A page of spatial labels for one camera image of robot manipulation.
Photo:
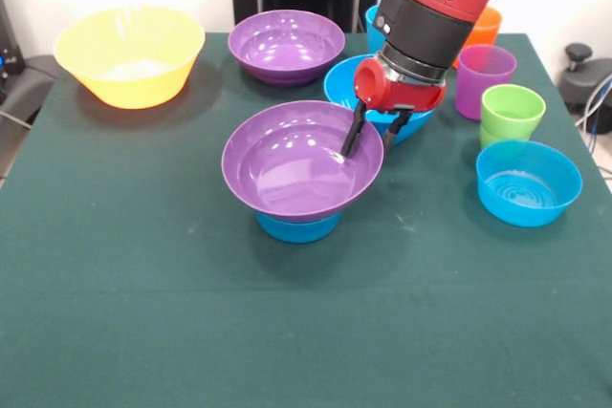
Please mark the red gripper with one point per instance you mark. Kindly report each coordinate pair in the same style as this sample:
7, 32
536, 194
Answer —
411, 95

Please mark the green cup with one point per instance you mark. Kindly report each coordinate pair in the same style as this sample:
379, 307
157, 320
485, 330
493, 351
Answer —
488, 139
513, 114

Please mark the small blue bowl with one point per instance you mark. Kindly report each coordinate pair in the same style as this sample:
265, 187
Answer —
526, 188
299, 231

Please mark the large deep blue bowl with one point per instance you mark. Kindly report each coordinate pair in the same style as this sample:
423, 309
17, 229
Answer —
342, 78

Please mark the purple bowl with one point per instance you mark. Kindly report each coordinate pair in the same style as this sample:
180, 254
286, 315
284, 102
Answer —
296, 174
287, 45

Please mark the blue cup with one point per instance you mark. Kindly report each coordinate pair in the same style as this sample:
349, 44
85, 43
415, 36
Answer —
373, 30

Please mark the purple cup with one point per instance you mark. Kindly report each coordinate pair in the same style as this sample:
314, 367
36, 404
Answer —
478, 88

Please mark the dark green tablecloth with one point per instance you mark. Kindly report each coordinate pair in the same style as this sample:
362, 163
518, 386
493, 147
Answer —
306, 307

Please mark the yellow bowl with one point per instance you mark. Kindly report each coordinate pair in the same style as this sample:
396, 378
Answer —
129, 54

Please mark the black knobbed equipment base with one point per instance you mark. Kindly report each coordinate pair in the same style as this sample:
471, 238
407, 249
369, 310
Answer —
583, 83

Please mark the black electronic device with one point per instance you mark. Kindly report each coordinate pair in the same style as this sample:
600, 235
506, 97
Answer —
9, 35

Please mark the orange cup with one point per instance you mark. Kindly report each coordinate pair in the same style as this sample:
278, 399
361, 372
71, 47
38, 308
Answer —
485, 30

